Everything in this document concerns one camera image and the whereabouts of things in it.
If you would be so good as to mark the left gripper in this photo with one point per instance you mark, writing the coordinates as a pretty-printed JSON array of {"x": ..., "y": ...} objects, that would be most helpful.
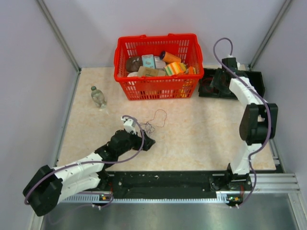
[{"x": 147, "y": 142}]

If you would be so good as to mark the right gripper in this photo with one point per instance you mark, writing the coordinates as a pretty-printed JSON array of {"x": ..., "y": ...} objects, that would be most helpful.
[{"x": 215, "y": 82}]

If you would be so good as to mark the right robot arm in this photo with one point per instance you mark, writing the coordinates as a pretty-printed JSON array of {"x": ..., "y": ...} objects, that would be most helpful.
[{"x": 259, "y": 117}]

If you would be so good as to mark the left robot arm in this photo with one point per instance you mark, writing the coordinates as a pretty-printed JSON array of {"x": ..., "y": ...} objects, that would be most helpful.
[{"x": 49, "y": 186}]

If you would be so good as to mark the black three-compartment bin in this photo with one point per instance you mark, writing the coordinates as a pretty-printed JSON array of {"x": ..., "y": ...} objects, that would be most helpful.
[{"x": 205, "y": 90}]

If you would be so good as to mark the striped yellow green sponge pack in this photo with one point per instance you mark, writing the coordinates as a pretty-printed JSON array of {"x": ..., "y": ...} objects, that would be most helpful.
[{"x": 175, "y": 68}]

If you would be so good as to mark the red plastic shopping basket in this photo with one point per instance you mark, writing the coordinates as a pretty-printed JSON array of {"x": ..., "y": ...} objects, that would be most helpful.
[{"x": 185, "y": 46}]

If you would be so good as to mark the clear plastic bottle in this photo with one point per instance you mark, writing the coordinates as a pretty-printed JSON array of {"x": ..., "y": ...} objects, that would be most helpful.
[{"x": 98, "y": 97}]

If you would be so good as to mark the orange cylindrical can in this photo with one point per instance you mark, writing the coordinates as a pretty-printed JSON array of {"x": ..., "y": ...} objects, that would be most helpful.
[{"x": 168, "y": 57}]

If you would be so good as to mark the white grey small box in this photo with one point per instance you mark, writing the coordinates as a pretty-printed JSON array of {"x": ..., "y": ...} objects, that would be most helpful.
[{"x": 159, "y": 64}]

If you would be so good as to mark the brown cardboard box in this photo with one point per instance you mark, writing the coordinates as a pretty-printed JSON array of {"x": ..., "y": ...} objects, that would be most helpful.
[{"x": 149, "y": 72}]

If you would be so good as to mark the teal small box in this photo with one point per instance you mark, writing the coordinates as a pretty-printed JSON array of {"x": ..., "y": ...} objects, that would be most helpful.
[{"x": 148, "y": 61}]

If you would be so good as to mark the brown round bag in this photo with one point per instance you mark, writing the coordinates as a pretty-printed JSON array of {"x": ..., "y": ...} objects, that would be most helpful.
[{"x": 133, "y": 64}]

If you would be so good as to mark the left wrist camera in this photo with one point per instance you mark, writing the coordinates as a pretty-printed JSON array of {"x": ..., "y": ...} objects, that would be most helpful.
[{"x": 129, "y": 125}]

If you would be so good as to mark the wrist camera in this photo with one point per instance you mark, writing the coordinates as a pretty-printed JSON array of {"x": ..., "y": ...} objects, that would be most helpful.
[
  {"x": 232, "y": 63},
  {"x": 129, "y": 125}
]

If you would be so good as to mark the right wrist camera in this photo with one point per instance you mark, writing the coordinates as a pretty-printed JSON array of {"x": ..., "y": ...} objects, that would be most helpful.
[{"x": 232, "y": 63}]

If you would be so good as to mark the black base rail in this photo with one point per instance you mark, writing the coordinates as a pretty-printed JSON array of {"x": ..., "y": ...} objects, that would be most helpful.
[{"x": 169, "y": 184}]

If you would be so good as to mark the grey slotted cable duct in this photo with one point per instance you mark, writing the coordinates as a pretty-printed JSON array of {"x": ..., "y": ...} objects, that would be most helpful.
[{"x": 219, "y": 198}]

